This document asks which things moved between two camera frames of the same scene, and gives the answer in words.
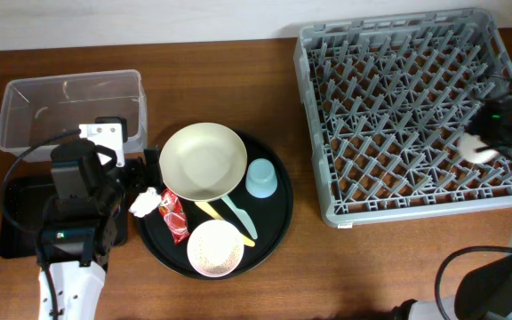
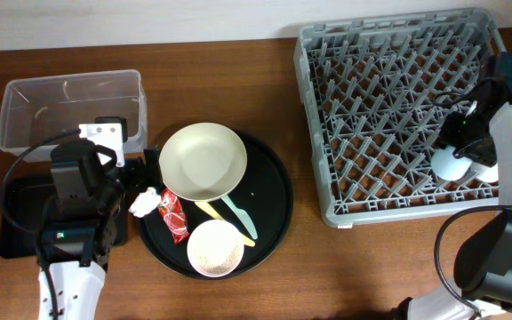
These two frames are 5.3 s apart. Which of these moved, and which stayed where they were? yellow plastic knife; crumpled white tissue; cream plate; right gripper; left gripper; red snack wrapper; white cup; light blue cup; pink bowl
Moved: light blue cup; white cup; right gripper
Stayed: crumpled white tissue; red snack wrapper; left gripper; yellow plastic knife; cream plate; pink bowl
